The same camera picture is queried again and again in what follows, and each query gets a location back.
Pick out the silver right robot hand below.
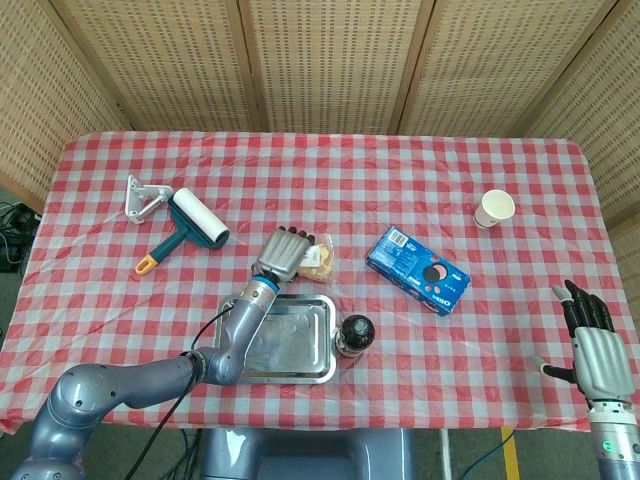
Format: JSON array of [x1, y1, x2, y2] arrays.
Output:
[[533, 279, 633, 401]]

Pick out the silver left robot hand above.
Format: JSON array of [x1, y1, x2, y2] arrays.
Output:
[[251, 227, 315, 283]]

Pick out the bread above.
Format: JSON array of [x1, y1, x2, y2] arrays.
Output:
[[297, 233, 335, 284]]

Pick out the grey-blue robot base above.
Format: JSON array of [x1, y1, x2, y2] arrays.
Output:
[[199, 427, 416, 480]]

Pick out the stainless steel rectangular tray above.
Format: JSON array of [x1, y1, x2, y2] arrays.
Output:
[[214, 293, 338, 385]]

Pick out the red white checkered tablecloth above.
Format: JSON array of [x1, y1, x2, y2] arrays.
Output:
[[0, 130, 640, 435]]

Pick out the teal lint roller orange tip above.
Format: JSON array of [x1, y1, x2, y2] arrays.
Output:
[[134, 188, 231, 277]]

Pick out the dark tea bottle black cap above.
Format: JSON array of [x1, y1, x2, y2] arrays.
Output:
[[333, 314, 376, 359]]

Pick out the blue Oreo cookie box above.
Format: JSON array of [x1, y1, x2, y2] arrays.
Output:
[[365, 225, 472, 316]]

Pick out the white table leg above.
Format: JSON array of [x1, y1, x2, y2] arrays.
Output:
[[439, 428, 452, 480]]

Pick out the white paper cup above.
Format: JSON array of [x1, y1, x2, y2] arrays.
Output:
[[473, 189, 516, 230]]

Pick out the woven bamboo folding screen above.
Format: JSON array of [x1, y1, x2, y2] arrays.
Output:
[[0, 0, 640, 281]]

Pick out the blue floor cable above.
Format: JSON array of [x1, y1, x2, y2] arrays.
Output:
[[459, 430, 516, 480]]

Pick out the white plastic wall bracket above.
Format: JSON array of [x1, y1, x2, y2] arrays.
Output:
[[123, 174, 175, 222]]

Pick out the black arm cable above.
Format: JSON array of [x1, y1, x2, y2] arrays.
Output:
[[127, 298, 239, 480]]

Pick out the black floor cable bundle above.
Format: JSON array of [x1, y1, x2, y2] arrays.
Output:
[[0, 199, 41, 274]]

